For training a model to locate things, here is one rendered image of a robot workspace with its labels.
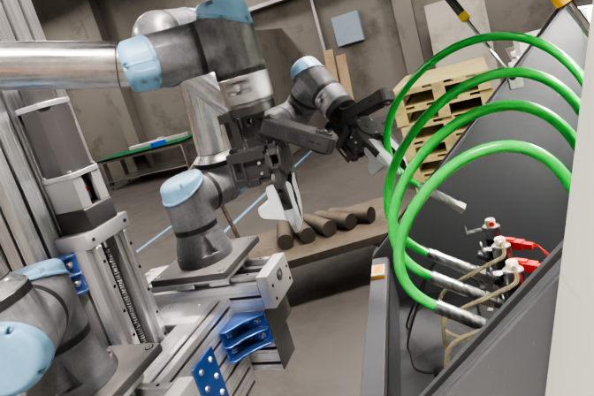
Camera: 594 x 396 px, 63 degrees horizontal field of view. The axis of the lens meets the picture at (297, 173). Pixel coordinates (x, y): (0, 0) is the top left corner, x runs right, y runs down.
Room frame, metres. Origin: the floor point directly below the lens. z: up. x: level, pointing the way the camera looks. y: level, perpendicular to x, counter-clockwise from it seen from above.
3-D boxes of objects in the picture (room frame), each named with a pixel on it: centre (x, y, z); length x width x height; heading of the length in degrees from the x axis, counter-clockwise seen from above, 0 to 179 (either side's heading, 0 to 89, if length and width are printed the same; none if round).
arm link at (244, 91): (0.73, 0.04, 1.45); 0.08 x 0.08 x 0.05
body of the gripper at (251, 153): (0.73, 0.04, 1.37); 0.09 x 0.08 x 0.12; 75
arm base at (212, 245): (1.24, 0.30, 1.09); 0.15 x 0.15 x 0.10
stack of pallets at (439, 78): (4.78, -1.62, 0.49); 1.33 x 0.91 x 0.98; 159
